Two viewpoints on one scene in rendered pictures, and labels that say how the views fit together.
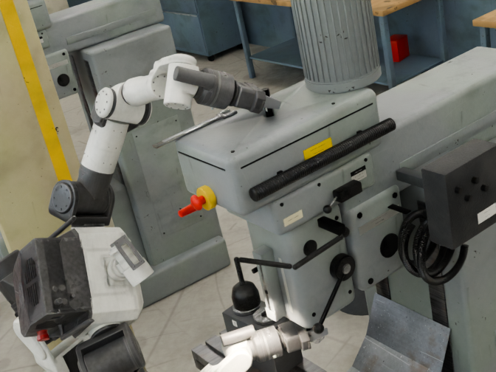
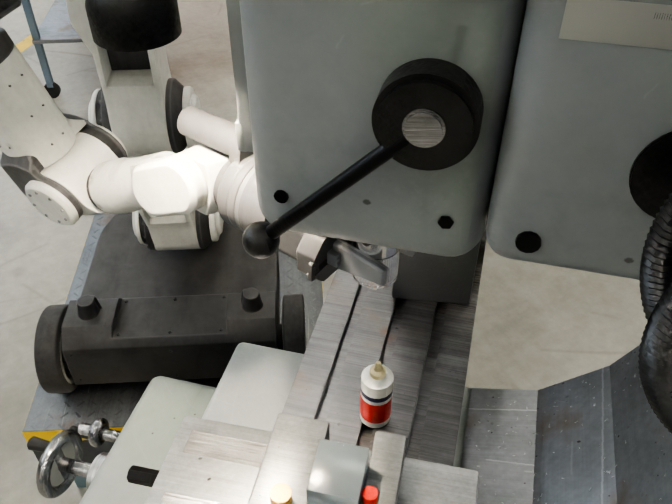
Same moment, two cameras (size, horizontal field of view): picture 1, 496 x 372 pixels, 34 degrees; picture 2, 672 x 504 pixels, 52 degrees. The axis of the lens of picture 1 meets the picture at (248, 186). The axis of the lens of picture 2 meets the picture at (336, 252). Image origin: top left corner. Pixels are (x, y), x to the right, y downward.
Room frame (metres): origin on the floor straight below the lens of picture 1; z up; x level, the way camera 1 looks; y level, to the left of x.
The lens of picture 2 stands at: (1.54, -0.43, 1.68)
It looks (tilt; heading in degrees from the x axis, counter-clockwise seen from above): 41 degrees down; 45
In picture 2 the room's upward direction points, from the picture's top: straight up
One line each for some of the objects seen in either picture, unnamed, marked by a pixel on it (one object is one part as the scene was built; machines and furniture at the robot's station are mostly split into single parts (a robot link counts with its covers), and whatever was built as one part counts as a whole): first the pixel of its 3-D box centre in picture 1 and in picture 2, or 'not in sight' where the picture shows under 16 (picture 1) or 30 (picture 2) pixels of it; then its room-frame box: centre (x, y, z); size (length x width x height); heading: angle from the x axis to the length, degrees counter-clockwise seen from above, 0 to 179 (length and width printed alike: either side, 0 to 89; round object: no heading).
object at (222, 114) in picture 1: (194, 128); not in sight; (1.94, 0.10, 1.89); 0.24 x 0.04 x 0.01; 122
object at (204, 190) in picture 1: (206, 197); not in sight; (1.81, 0.10, 1.76); 0.06 x 0.02 x 0.06; 31
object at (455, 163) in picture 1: (466, 193); not in sight; (1.80, -0.52, 1.62); 0.20 x 0.09 x 0.21; 121
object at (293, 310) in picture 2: not in sight; (294, 337); (2.21, 0.39, 0.50); 0.20 x 0.05 x 0.20; 49
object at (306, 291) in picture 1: (300, 256); (393, 19); (1.93, -0.10, 1.47); 0.21 x 0.19 x 0.32; 31
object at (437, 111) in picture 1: (419, 125); not in sight; (2.19, -0.52, 1.66); 0.80 x 0.23 x 0.20; 121
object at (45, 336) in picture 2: not in sight; (61, 348); (1.81, 0.74, 0.50); 0.20 x 0.05 x 0.20; 49
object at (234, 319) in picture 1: (262, 334); (437, 208); (2.25, 0.06, 1.03); 0.22 x 0.12 x 0.20; 38
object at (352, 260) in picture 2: (317, 334); (357, 266); (1.90, -0.10, 1.23); 0.06 x 0.02 x 0.03; 99
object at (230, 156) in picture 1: (280, 140); not in sight; (1.94, -0.11, 1.81); 0.47 x 0.26 x 0.16; 121
